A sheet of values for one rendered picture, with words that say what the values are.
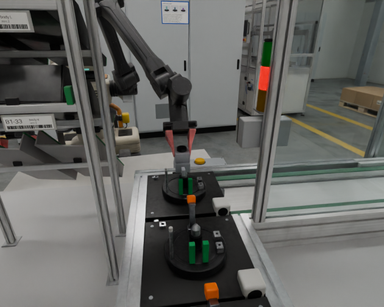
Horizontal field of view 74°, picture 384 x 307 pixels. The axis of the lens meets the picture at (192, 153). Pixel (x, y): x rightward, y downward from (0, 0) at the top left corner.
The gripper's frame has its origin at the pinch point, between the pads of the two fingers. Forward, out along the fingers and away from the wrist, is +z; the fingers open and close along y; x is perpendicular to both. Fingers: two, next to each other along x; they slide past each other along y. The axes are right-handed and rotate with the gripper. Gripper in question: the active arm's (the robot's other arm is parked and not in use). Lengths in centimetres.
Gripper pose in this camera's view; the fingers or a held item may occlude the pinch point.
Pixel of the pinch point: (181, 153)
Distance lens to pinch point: 76.0
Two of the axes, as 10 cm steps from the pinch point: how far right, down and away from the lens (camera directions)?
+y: 9.9, -0.6, 1.3
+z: 0.9, 9.7, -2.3
